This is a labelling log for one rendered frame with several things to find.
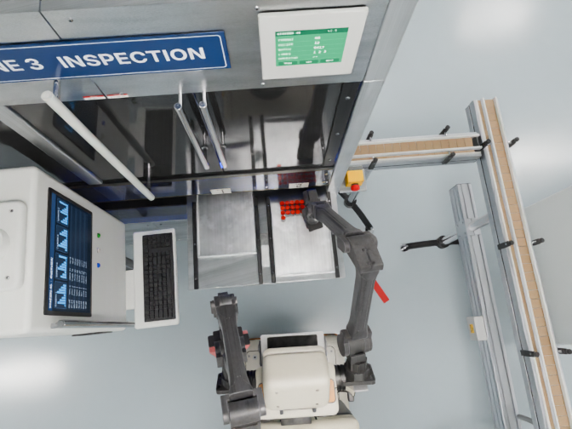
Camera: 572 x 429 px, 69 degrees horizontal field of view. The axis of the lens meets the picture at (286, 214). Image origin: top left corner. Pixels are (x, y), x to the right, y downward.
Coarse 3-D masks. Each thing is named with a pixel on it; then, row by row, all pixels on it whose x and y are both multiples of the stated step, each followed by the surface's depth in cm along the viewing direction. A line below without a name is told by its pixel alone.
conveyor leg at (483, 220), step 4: (484, 216) 207; (488, 216) 203; (476, 220) 216; (480, 220) 211; (484, 220) 207; (488, 220) 205; (468, 224) 225; (472, 224) 219; (476, 224) 216; (480, 224) 212; (484, 224) 210; (472, 228) 221; (476, 228) 219; (452, 232) 247; (456, 232) 240; (448, 236) 252; (452, 236) 246; (456, 236) 241; (440, 240) 265; (444, 240) 258; (448, 240) 254; (452, 240) 250; (444, 244) 263
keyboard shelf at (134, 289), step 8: (136, 232) 197; (144, 232) 197; (152, 232) 197; (160, 232) 197; (136, 240) 196; (136, 248) 195; (136, 256) 194; (176, 256) 196; (136, 264) 193; (176, 264) 194; (128, 272) 192; (136, 272) 192; (176, 272) 192; (128, 280) 191; (136, 280) 191; (176, 280) 191; (128, 288) 190; (136, 288) 190; (176, 288) 190; (128, 296) 189; (136, 296) 189; (176, 296) 189; (128, 304) 188; (136, 304) 188; (176, 304) 188; (136, 312) 187; (176, 312) 187; (136, 320) 186; (168, 320) 186; (176, 320) 186; (136, 328) 186; (144, 328) 186
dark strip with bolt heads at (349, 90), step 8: (344, 88) 109; (352, 88) 109; (344, 96) 113; (352, 96) 113; (344, 104) 117; (352, 104) 117; (336, 112) 121; (344, 112) 122; (336, 120) 126; (344, 120) 126; (336, 128) 131; (344, 128) 131; (336, 136) 137; (328, 144) 142; (336, 144) 143; (328, 152) 149; (336, 152) 150; (328, 160) 157
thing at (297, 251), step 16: (272, 208) 192; (272, 224) 187; (288, 224) 190; (304, 224) 190; (288, 240) 188; (304, 240) 188; (320, 240) 188; (288, 256) 186; (304, 256) 186; (320, 256) 186; (288, 272) 184; (304, 272) 185; (320, 272) 182
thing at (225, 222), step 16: (240, 192) 194; (208, 208) 192; (224, 208) 192; (240, 208) 192; (208, 224) 190; (224, 224) 190; (240, 224) 190; (208, 240) 188; (224, 240) 188; (240, 240) 188; (208, 256) 185
